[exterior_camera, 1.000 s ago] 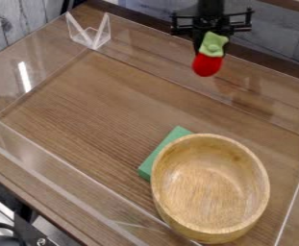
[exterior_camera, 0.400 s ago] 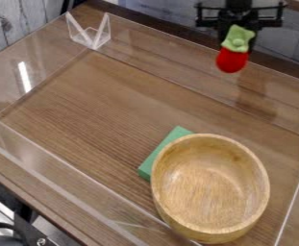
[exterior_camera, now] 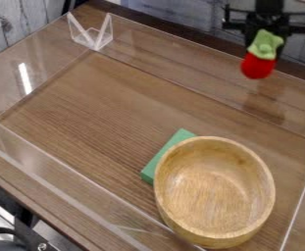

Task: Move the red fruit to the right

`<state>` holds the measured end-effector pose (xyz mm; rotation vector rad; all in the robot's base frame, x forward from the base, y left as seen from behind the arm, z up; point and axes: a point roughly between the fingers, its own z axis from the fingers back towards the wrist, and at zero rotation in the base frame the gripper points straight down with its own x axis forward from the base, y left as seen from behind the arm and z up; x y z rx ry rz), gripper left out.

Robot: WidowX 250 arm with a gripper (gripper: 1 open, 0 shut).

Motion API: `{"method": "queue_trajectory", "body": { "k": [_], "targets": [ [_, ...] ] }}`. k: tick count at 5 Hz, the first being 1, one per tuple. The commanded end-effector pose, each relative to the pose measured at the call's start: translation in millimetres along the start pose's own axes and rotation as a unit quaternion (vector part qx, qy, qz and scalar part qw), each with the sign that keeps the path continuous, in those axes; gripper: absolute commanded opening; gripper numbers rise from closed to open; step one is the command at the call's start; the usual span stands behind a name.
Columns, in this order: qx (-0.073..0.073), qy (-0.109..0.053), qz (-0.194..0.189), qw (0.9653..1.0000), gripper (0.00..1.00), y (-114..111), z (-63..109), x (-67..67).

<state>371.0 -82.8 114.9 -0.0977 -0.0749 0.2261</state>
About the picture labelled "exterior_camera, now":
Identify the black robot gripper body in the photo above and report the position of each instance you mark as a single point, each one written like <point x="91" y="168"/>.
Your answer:
<point x="268" y="17"/>

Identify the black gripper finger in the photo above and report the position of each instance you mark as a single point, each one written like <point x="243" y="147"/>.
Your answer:
<point x="280" y="48"/>
<point x="249" y="37"/>

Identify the red felt fruit green leaves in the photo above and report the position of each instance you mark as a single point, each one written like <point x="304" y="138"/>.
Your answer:
<point x="258" y="61"/>

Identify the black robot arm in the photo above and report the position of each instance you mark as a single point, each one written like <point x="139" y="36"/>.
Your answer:
<point x="266" y="26"/>

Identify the round wooden bowl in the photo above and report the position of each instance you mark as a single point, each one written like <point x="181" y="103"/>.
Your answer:
<point x="213" y="191"/>

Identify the clear acrylic tray wall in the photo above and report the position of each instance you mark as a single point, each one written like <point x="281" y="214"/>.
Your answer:
<point x="85" y="115"/>

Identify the black metal mount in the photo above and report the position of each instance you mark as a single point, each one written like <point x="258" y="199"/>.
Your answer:
<point x="32" y="240"/>

